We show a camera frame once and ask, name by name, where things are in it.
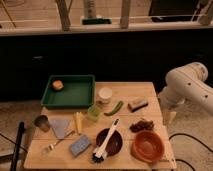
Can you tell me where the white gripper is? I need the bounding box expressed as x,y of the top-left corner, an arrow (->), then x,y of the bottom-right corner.
159,98 -> 177,125

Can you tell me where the wooden felt board eraser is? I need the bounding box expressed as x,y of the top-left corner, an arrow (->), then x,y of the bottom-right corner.
128,100 -> 148,112

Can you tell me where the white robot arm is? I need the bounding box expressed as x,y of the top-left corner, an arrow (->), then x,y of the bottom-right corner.
158,62 -> 213,125

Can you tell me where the white paper cup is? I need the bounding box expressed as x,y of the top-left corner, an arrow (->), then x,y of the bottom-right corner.
98,87 -> 112,104

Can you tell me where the green plastic cup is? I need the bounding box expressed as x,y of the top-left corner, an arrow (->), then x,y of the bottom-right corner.
88,106 -> 101,121

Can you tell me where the grey metal cup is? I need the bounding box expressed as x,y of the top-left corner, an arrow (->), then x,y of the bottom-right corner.
34,115 -> 50,132

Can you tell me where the dark grape bunch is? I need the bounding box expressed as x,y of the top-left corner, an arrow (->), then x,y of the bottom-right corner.
130,120 -> 154,133

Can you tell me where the orange plastic bowl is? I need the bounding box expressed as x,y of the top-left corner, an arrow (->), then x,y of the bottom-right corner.
131,130 -> 165,163

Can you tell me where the green chili pepper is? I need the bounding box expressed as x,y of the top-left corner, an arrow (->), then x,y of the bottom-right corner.
104,101 -> 124,116

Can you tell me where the dark brown plate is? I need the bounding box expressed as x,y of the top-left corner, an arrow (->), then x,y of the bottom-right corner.
96,128 -> 123,156

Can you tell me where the white dish brush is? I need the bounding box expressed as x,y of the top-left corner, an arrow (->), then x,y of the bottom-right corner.
92,119 -> 119,163

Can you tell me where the green plastic tray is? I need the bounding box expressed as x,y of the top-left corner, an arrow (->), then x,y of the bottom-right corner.
41,75 -> 95,109

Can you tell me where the blue sponge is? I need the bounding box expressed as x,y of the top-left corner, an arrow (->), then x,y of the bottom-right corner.
70,135 -> 91,157

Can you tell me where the black monitor on shelf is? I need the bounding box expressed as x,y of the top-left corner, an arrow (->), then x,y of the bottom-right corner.
149,0 -> 199,22

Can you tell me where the grey folded cloth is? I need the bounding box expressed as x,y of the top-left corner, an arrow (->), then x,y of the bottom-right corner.
50,119 -> 70,139

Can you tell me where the orange fruit toy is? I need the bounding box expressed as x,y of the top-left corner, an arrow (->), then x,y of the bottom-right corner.
52,80 -> 64,91

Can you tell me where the green block on shelf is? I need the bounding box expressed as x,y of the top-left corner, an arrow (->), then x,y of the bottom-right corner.
82,18 -> 111,25

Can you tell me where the silver metal fork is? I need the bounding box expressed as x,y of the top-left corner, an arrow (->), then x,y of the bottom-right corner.
42,130 -> 75,154

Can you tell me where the black pole stand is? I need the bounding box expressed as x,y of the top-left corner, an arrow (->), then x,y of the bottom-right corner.
10,122 -> 25,171

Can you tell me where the black floor cable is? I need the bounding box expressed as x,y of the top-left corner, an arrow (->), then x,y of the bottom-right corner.
169,132 -> 213,171

